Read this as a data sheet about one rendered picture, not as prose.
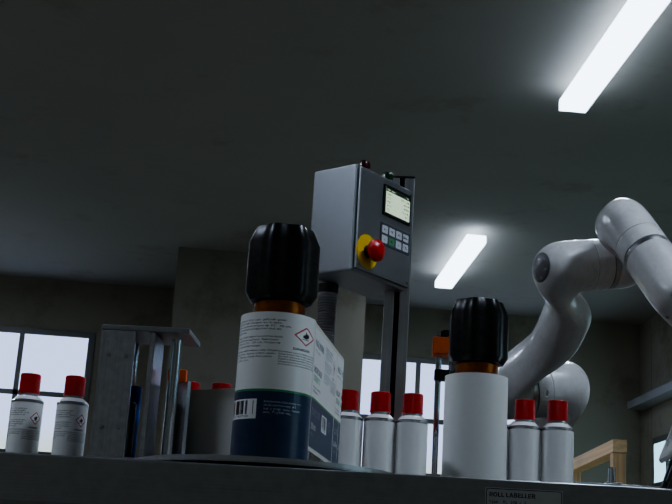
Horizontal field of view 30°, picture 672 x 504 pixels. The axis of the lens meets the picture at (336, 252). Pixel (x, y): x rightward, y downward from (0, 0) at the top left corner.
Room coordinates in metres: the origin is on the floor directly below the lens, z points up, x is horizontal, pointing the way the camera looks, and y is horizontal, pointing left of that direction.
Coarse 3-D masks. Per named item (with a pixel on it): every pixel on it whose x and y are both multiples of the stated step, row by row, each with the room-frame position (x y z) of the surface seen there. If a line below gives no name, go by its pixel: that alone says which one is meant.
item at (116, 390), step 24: (120, 336) 1.89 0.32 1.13; (120, 360) 1.89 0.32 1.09; (96, 384) 1.90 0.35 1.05; (120, 384) 1.89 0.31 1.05; (168, 384) 1.92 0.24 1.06; (96, 408) 1.89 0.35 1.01; (120, 408) 1.89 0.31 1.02; (144, 408) 1.89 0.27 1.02; (168, 408) 1.91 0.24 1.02; (96, 432) 1.89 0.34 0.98; (120, 432) 1.89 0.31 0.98; (144, 432) 1.89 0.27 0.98; (168, 432) 1.91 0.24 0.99; (96, 456) 1.89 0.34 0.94; (120, 456) 1.89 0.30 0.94
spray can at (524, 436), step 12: (516, 408) 2.00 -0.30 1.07; (528, 408) 2.00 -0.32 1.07; (516, 420) 2.01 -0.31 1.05; (528, 420) 2.00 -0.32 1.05; (516, 432) 1.99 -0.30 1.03; (528, 432) 1.99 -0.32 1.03; (540, 432) 2.00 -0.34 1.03; (516, 444) 1.99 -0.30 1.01; (528, 444) 1.99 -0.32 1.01; (516, 456) 1.99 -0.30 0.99; (528, 456) 1.99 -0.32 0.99; (516, 468) 1.99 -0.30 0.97; (528, 468) 1.99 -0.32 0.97; (528, 480) 1.99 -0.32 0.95
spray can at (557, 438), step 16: (560, 400) 1.99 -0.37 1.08; (560, 416) 1.99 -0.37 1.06; (544, 432) 1.99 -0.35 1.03; (560, 432) 1.98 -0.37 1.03; (544, 448) 1.99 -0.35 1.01; (560, 448) 1.98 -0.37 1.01; (544, 464) 1.99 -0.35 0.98; (560, 464) 1.98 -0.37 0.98; (544, 480) 1.99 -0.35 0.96; (560, 480) 1.98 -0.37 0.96
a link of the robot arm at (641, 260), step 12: (648, 240) 2.10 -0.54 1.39; (660, 240) 2.10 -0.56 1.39; (636, 252) 2.10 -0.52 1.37; (648, 252) 2.09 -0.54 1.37; (660, 252) 2.08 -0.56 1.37; (624, 264) 2.15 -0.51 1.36; (636, 264) 2.10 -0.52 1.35; (648, 264) 2.08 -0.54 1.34; (660, 264) 2.06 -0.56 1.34; (636, 276) 2.11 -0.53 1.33; (648, 276) 2.08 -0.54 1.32; (660, 276) 2.06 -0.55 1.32; (648, 288) 2.08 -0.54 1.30; (660, 288) 2.05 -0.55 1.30; (648, 300) 2.10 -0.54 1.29; (660, 300) 2.06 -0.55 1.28; (660, 312) 2.08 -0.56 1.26
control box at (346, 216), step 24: (336, 168) 2.04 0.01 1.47; (360, 168) 2.02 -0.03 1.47; (336, 192) 2.04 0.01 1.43; (360, 192) 2.02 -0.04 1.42; (408, 192) 2.13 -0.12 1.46; (312, 216) 2.07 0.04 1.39; (336, 216) 2.04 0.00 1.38; (360, 216) 2.02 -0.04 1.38; (384, 216) 2.08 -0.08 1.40; (336, 240) 2.04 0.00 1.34; (360, 240) 2.02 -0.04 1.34; (336, 264) 2.04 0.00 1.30; (360, 264) 2.03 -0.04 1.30; (384, 264) 2.08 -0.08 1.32; (408, 264) 2.14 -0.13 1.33; (360, 288) 2.14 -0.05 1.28; (384, 288) 2.13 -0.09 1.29
